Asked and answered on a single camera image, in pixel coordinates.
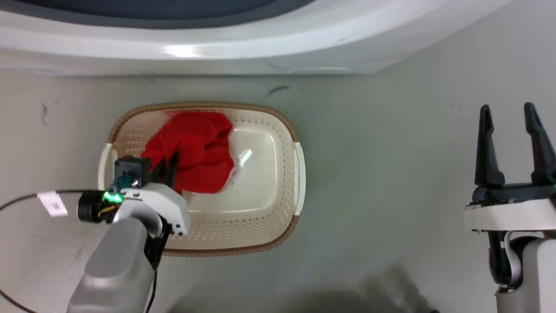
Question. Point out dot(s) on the cream perforated laundry basket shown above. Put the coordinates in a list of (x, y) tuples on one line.
[(265, 182)]

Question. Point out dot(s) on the white washing machine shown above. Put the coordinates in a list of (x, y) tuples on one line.
[(304, 43)]

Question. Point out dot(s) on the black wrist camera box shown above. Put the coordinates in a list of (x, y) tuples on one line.
[(131, 170)]

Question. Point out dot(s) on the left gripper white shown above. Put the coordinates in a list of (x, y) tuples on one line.
[(167, 204)]

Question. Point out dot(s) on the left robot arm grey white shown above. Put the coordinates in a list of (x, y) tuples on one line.
[(115, 261)]

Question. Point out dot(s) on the red cloth garment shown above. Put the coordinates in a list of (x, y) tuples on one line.
[(204, 152)]

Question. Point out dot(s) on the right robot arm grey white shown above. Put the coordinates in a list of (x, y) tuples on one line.
[(527, 269)]

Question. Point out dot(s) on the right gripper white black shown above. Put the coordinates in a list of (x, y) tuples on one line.
[(508, 211)]

